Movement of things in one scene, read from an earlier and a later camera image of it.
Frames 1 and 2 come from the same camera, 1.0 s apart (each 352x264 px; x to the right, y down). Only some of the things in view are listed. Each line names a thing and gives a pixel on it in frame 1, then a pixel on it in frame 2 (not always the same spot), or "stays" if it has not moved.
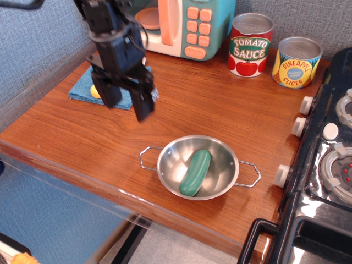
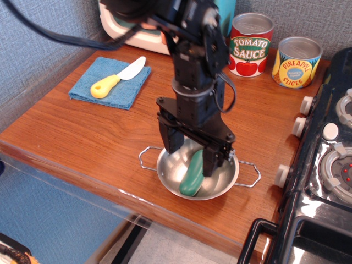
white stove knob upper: x=306 y=104 stays
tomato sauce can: x=251 y=36 stays
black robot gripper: x=120 y=52 to x=198 y=110
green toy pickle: x=195 y=173 stays
